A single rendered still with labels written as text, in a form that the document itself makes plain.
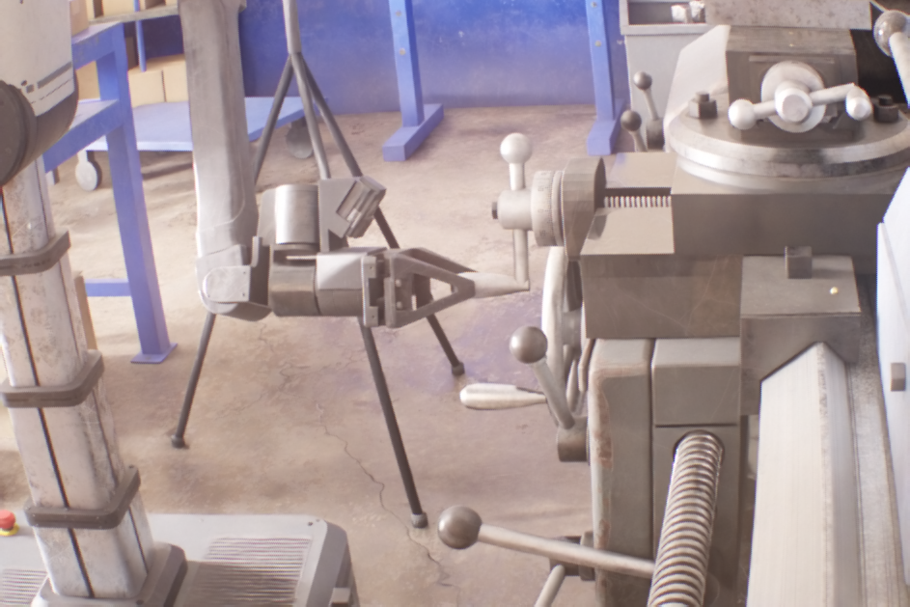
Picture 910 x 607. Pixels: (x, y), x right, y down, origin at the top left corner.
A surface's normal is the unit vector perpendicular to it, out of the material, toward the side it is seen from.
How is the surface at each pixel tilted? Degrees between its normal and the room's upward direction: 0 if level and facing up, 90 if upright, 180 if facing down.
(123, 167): 90
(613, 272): 90
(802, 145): 0
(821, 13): 90
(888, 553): 0
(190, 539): 0
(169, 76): 90
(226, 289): 61
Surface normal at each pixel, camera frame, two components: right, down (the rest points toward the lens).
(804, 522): -0.65, -0.75
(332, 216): -0.24, 0.11
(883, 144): 0.31, -0.40
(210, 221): -0.47, -0.33
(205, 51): -0.34, -0.15
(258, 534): -0.10, -0.93
